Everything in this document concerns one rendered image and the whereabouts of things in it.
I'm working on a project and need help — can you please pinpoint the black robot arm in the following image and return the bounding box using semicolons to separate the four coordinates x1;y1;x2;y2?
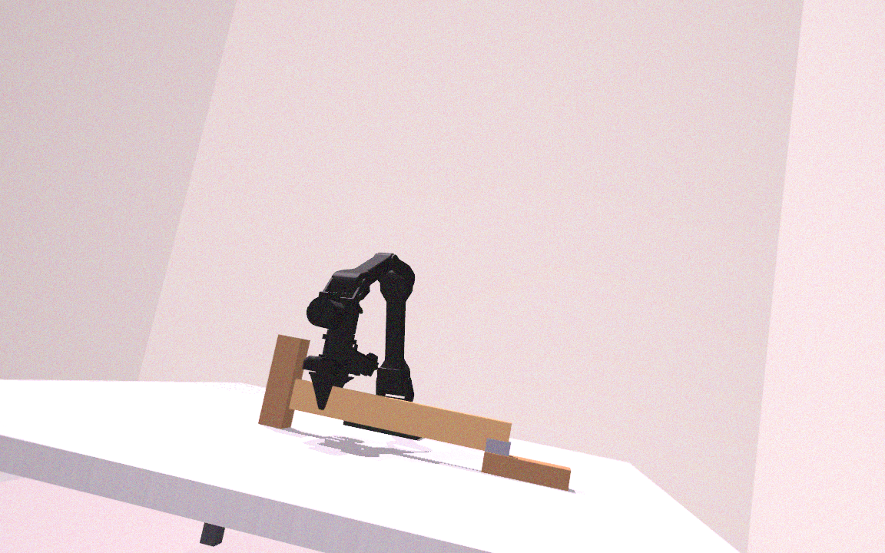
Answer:
307;253;415;402

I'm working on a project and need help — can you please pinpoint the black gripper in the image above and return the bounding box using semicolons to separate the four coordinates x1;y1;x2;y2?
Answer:
302;329;360;410

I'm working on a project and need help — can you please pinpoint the long wooden rail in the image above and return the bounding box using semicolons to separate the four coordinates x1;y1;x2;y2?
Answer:
289;379;512;451

